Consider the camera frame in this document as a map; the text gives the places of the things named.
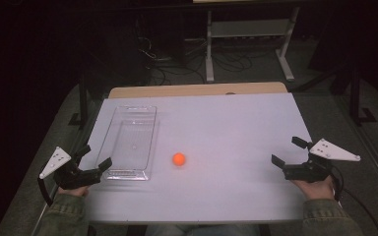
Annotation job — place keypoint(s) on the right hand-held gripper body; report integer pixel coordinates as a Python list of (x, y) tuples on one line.
[(308, 172)]

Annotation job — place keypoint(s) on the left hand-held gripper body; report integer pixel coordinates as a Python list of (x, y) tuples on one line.
[(75, 177)]

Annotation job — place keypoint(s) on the clear plastic tray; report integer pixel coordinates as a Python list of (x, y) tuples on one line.
[(131, 141)]

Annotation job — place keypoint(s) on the orange ball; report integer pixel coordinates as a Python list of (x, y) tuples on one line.
[(178, 159)]

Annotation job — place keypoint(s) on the person's left hand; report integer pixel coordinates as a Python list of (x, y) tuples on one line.
[(74, 191)]

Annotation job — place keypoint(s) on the person's right hand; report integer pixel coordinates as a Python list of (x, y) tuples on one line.
[(318, 190)]

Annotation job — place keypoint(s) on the black metal stand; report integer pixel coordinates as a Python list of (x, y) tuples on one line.
[(356, 98), (83, 101)]

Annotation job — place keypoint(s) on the wooden table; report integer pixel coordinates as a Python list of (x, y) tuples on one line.
[(197, 89)]

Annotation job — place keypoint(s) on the white metal desk frame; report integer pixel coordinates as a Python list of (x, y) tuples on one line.
[(249, 29)]

